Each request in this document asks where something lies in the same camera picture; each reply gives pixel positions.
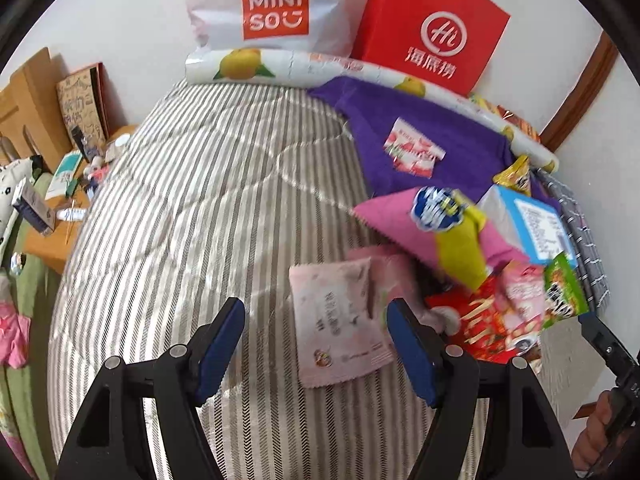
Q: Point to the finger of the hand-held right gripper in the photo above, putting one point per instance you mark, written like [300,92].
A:
[607,347]

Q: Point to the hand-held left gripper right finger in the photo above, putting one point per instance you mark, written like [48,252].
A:
[410,355]

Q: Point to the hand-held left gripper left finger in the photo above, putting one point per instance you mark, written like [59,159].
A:
[220,355]

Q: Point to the green snack packet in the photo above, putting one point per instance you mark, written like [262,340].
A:
[565,290]

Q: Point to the pale pink packet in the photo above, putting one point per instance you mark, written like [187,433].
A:
[335,320]

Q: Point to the pink red-logo snack packet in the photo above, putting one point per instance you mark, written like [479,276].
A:
[522,287]

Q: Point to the person's right hand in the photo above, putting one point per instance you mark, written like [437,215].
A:
[592,435]

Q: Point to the large red snack packet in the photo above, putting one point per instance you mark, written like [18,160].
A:
[480,320]

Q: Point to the grey checked cloth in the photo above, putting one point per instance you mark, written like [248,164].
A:
[580,220]

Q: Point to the pink yellow snack packet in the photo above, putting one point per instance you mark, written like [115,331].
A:
[395,220]

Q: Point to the blue carton box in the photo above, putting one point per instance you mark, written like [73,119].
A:
[515,210]

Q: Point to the striped quilt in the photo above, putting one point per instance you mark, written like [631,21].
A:
[200,185]

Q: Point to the green bedding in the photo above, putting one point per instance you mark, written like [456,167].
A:
[30,410]

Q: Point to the wooden bedside table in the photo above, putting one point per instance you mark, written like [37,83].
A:
[50,250]

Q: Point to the clear plastic bottle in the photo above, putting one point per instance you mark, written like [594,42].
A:
[72,214]

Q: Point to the small white red snack packet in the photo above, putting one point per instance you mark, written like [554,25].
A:
[412,147]

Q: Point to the pink cloth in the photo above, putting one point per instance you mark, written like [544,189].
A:
[12,335]

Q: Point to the white jar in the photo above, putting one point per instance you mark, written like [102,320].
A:
[117,147]

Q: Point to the purple towel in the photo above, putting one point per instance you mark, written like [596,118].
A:
[450,125]

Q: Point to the orange snack packet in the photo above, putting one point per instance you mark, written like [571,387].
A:
[522,125]

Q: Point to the teal book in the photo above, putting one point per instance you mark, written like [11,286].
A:
[62,175]

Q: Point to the blue white small box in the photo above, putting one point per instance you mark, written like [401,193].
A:
[32,205]

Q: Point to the white black-spotted bag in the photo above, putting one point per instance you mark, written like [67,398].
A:
[12,195]

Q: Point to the yellow red snack packet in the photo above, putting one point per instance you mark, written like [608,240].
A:
[481,102]

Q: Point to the kraft printed box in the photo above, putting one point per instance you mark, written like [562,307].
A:
[80,105]

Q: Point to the lemon print roll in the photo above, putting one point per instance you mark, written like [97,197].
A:
[240,62]

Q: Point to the red paper bag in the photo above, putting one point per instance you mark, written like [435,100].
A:
[400,20]

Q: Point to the wooden door frame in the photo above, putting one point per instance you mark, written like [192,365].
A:
[585,90]

